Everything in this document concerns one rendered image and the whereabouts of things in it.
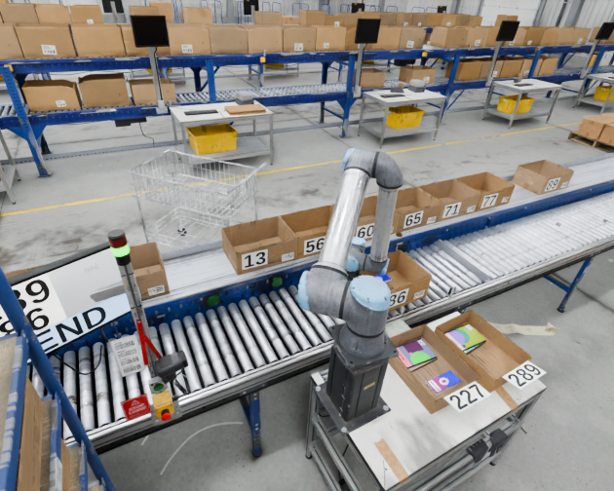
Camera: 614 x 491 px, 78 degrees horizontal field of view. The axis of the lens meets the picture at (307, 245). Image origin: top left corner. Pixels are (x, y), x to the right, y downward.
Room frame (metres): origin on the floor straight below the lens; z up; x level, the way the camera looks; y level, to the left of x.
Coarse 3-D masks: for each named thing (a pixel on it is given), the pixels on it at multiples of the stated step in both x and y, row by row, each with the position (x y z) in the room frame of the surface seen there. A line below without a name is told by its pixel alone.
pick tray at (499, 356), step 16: (448, 320) 1.51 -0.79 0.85; (464, 320) 1.58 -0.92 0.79; (480, 320) 1.54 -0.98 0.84; (496, 336) 1.44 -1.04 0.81; (464, 352) 1.29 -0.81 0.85; (480, 352) 1.37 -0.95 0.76; (496, 352) 1.38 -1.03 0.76; (512, 352) 1.36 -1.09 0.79; (480, 368) 1.20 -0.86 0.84; (496, 368) 1.27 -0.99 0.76; (512, 368) 1.28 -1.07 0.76; (480, 384) 1.17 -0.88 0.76; (496, 384) 1.14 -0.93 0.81
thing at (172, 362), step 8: (176, 352) 1.00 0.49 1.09; (184, 352) 1.01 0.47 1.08; (160, 360) 0.95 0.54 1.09; (168, 360) 0.95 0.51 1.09; (176, 360) 0.95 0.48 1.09; (184, 360) 0.96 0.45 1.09; (160, 368) 0.92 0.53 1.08; (168, 368) 0.93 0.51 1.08; (176, 368) 0.94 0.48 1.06; (160, 376) 0.91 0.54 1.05; (168, 376) 0.93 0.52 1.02; (176, 376) 0.95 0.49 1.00
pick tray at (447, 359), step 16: (400, 336) 1.39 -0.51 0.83; (416, 336) 1.45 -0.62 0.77; (432, 336) 1.41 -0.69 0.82; (448, 352) 1.31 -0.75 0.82; (400, 368) 1.20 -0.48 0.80; (432, 368) 1.25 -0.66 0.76; (448, 368) 1.26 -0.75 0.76; (464, 368) 1.22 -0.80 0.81; (416, 384) 1.10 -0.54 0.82; (464, 384) 1.17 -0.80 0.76; (432, 400) 1.02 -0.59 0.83
